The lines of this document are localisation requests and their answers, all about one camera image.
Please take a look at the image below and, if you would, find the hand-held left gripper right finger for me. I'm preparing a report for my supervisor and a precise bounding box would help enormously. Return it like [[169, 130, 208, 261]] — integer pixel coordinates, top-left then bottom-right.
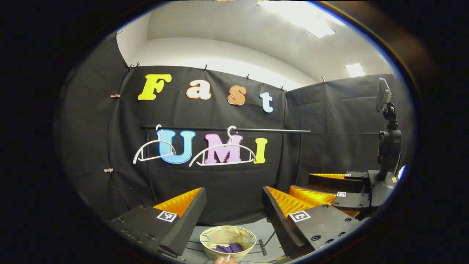
[[262, 186, 369, 259]]

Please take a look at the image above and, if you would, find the row of black cloth clips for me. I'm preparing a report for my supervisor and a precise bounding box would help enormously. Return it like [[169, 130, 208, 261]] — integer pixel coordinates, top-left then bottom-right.
[[117, 30, 327, 92]]

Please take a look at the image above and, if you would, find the small ceiling light panel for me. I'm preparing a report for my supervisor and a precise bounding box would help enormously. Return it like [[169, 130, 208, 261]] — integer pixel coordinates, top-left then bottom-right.
[[344, 63, 366, 77]]

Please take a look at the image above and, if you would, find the white plastic hanger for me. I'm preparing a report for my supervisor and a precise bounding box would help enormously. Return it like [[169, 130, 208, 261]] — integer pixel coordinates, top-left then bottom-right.
[[189, 126, 257, 167], [133, 125, 177, 165]]

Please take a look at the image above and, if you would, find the black backdrop cloth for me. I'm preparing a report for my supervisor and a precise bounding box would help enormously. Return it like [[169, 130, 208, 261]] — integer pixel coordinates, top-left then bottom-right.
[[53, 31, 403, 226]]

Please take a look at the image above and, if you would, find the large ceiling light panel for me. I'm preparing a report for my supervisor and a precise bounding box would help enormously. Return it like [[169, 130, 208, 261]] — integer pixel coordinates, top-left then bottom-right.
[[256, 0, 336, 39]]

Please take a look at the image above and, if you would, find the purple ribbed jacket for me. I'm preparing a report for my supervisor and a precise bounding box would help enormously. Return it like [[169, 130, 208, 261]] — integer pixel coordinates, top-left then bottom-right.
[[212, 242, 244, 254]]

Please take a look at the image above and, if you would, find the black clothes rack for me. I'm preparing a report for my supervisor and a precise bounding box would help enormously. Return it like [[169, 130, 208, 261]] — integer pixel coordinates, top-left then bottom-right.
[[141, 126, 312, 176]]

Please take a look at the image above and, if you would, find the beige laundry hamper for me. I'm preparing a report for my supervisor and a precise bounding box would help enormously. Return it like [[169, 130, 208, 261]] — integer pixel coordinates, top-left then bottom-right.
[[200, 225, 257, 261]]

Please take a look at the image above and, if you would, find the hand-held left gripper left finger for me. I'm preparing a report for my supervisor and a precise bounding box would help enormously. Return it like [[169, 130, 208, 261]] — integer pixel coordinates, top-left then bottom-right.
[[109, 187, 208, 258]]

